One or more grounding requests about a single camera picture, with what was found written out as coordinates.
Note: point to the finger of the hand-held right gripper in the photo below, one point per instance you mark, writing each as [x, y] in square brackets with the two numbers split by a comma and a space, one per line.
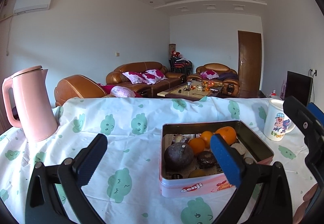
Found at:
[296, 112]
[317, 111]

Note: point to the white wall socket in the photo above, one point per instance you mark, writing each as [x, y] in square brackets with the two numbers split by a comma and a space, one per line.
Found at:
[313, 72]

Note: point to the pink floral pillow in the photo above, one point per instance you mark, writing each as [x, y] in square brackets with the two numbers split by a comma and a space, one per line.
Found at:
[154, 74]
[135, 77]
[210, 74]

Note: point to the purple passion fruit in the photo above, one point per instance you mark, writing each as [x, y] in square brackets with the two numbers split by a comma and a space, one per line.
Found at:
[179, 155]

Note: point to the orange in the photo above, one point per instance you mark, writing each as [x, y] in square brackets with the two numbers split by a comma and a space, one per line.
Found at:
[206, 136]
[227, 134]
[197, 146]

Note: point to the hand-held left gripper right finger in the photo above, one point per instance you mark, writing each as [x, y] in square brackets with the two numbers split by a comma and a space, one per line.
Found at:
[225, 160]

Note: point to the person's right hand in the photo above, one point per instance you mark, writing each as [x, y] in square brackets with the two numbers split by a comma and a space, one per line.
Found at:
[310, 192]

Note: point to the white air conditioner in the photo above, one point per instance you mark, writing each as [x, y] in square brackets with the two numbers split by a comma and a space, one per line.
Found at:
[33, 4]

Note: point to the pale pink round pillow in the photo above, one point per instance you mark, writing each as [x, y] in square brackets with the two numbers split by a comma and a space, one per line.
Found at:
[121, 92]

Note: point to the red cloth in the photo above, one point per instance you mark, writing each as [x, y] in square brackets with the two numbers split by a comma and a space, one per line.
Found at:
[106, 87]

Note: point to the brown wooden door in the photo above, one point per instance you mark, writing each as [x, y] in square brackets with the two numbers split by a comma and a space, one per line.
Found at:
[249, 62]

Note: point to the pink metal tin box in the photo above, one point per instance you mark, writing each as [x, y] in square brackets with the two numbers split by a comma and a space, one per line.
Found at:
[192, 189]

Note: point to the white cartoon mug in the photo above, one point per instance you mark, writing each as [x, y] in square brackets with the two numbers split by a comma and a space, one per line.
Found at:
[274, 125]

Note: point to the dark chocolate round cake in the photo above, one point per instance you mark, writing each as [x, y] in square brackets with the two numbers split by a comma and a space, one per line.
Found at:
[206, 159]

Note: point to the white green cloud tablecloth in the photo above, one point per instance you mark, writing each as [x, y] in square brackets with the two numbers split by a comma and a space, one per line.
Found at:
[126, 158]

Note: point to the stack of black chairs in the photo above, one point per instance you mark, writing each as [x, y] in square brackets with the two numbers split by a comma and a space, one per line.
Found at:
[181, 66]

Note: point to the wooden coffee table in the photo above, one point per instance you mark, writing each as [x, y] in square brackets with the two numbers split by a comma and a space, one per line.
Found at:
[192, 92]

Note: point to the tall brown vase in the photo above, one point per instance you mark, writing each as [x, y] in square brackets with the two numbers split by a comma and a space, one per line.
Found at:
[172, 49]

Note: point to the dark purple blanket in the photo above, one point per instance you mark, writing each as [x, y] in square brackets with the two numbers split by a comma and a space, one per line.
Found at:
[227, 76]

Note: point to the brown leather sofa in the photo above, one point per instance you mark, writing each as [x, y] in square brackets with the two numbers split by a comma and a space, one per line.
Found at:
[141, 66]

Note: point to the pink electric kettle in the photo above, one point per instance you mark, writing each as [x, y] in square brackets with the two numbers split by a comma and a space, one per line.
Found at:
[33, 107]

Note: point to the black television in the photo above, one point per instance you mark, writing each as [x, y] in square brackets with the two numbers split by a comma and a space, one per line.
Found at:
[298, 87]

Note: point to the yellow longan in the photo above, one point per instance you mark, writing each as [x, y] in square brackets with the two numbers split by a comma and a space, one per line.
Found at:
[197, 174]

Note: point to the brown leather armchair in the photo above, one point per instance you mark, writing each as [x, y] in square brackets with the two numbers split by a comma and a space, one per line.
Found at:
[215, 67]
[76, 87]

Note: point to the newspaper lining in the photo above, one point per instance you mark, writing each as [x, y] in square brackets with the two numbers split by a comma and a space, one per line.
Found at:
[167, 139]

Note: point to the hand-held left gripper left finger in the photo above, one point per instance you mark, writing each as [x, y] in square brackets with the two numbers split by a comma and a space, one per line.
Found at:
[87, 163]

